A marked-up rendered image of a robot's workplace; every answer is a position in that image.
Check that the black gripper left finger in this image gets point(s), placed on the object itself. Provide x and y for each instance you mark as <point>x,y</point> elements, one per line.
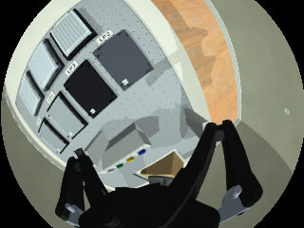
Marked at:
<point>71,203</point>

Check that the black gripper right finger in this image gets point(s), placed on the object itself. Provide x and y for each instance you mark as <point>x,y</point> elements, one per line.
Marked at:
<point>243,188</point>

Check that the grey control panel with four buttons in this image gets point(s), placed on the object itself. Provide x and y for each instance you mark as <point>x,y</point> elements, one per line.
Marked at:
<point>123,148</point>

